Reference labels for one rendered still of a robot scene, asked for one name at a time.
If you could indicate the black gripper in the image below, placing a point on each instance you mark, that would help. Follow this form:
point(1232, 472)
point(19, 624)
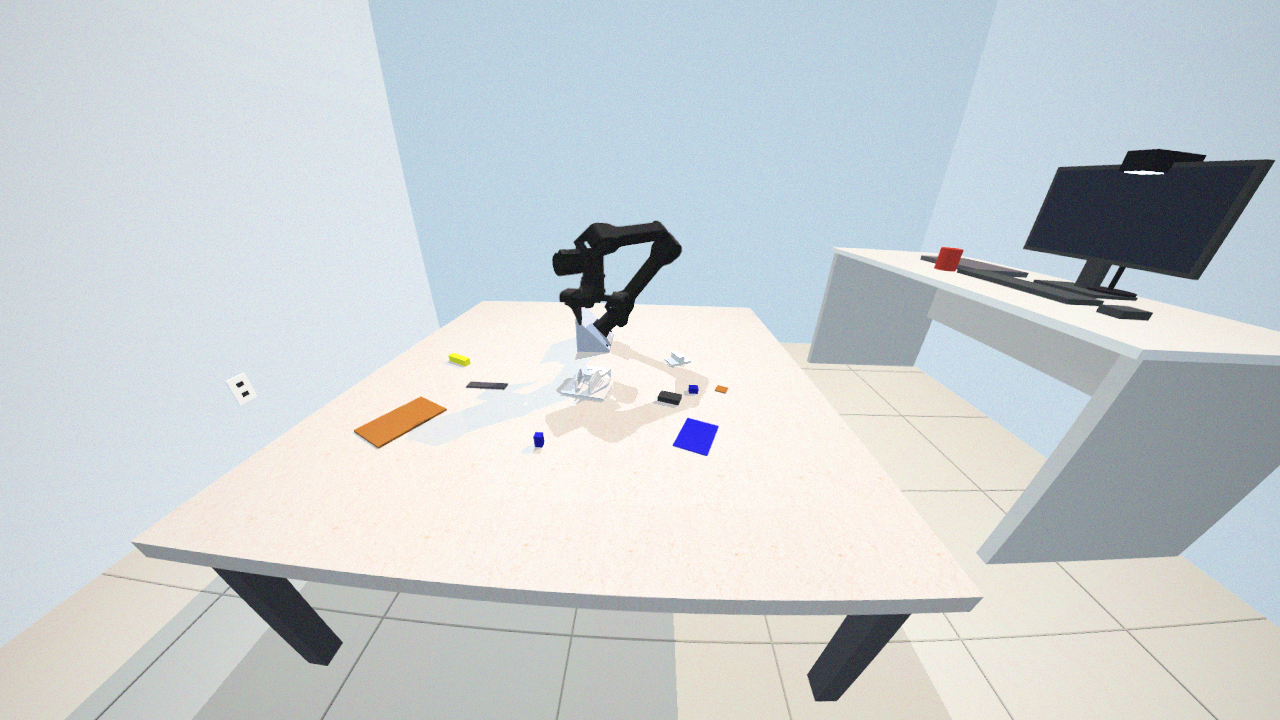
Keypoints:
point(617, 299)

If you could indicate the orange flat rectangular plate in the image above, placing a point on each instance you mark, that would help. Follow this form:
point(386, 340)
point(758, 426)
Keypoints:
point(386, 428)

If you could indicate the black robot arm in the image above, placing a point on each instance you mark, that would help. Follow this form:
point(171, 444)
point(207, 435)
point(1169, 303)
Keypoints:
point(605, 239)

